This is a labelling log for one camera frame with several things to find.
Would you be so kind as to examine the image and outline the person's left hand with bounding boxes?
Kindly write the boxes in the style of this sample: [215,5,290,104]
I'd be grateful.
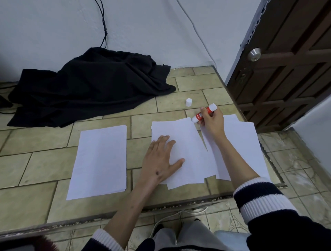
[140,135,185,183]

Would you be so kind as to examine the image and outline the person's right hand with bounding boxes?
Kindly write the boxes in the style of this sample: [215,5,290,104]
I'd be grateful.
[199,107,227,140]

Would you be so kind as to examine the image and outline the red and white glue stick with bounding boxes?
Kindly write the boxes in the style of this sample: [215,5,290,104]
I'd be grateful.
[191,103,218,123]

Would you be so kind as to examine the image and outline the white paper sheet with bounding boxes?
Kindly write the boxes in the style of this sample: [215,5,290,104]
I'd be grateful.
[200,114,271,182]
[151,117,218,190]

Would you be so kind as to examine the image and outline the person's left forearm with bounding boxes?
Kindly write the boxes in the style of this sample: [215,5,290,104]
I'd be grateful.
[103,178,161,249]

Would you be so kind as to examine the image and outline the person's right forearm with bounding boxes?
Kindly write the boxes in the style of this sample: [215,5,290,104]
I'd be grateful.
[210,135,260,190]

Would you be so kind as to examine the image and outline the stack of white paper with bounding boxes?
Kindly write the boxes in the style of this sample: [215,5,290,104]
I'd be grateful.
[66,125,127,201]

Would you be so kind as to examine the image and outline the grey trousers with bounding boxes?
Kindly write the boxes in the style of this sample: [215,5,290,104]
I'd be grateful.
[152,219,233,251]

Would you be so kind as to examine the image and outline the silver door lock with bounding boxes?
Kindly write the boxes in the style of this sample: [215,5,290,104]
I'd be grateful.
[247,48,262,62]

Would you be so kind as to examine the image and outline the black cloth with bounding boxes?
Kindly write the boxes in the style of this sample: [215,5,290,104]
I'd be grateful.
[7,47,177,128]

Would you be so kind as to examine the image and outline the brown wooden door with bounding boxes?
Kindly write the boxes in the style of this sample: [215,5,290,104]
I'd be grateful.
[226,0,331,133]

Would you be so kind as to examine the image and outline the navy white striped sweater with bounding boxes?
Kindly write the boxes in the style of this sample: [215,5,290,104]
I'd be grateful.
[82,177,331,251]

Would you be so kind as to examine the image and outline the white floor cable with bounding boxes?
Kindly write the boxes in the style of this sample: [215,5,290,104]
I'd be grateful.
[149,207,209,239]

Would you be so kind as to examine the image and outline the thin white wall cable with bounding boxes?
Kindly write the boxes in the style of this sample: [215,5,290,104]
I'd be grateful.
[176,0,217,68]

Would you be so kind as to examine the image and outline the black cable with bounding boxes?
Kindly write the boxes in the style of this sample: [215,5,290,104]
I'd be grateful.
[94,0,108,49]

